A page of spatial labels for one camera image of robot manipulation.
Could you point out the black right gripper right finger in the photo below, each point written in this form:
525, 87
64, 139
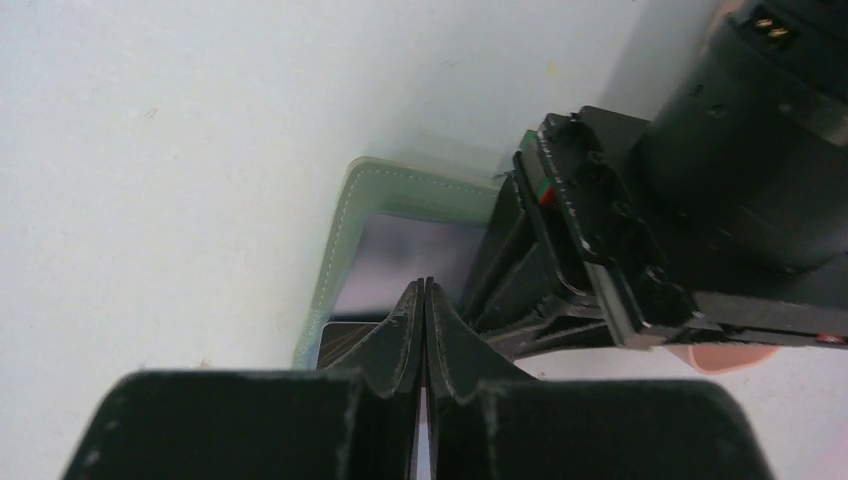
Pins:
489, 419

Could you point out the black credit card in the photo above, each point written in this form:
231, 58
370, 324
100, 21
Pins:
391, 252

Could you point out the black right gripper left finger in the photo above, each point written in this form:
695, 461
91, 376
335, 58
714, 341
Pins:
355, 419

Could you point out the pink oval tray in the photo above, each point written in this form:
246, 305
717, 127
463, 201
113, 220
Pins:
719, 359

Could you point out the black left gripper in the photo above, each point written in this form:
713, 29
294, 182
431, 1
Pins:
657, 277

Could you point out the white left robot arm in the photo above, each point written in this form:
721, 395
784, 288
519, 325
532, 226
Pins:
721, 221

